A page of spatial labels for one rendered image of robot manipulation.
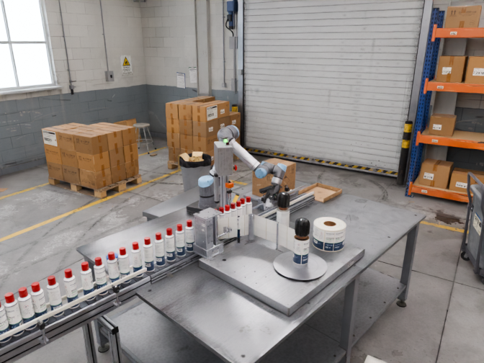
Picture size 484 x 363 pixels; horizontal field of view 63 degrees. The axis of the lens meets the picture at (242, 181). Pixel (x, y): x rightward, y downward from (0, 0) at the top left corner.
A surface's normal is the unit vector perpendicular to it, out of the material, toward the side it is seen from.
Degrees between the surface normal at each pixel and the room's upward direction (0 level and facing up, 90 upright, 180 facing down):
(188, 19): 90
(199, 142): 90
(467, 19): 90
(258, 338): 0
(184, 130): 92
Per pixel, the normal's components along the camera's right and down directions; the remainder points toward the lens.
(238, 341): 0.00, -0.94
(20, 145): 0.84, 0.18
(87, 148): -0.50, 0.30
